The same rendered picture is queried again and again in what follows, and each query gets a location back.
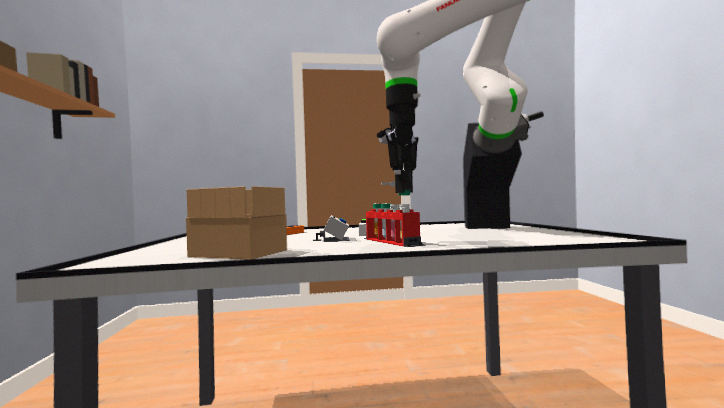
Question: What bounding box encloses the grey button panel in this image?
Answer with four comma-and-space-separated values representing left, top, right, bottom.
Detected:
313, 215, 350, 242

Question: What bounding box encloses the orange pocket multimeter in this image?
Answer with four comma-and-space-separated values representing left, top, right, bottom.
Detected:
287, 225, 304, 235

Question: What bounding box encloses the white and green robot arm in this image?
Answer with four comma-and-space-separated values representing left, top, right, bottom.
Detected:
377, 0, 544, 153

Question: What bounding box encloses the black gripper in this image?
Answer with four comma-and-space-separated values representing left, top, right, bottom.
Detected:
386, 105, 419, 193

